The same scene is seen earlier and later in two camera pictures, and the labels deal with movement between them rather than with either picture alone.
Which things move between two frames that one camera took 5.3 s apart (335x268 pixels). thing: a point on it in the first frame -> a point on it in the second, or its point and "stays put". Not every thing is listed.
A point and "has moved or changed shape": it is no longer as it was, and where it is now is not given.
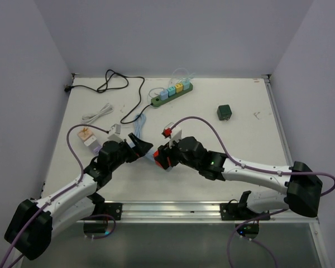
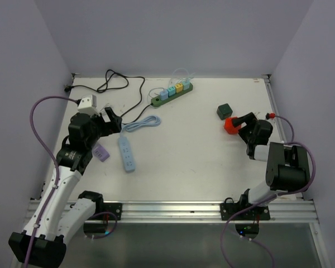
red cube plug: x=156 y=155 -> x=229 y=126
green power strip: x=156 y=100 stays put
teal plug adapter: x=171 y=91 stays put
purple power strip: x=96 y=149 stays put
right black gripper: x=165 y=151 -> x=250 y=120
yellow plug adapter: x=179 y=87 stays put
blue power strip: x=151 y=153 has moved or changed shape
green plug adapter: x=186 y=84 stays put
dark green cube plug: x=224 y=112 stays put
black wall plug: x=67 y=88 stays put
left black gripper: x=140 y=148 -> x=113 y=127
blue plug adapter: x=164 y=94 stays put
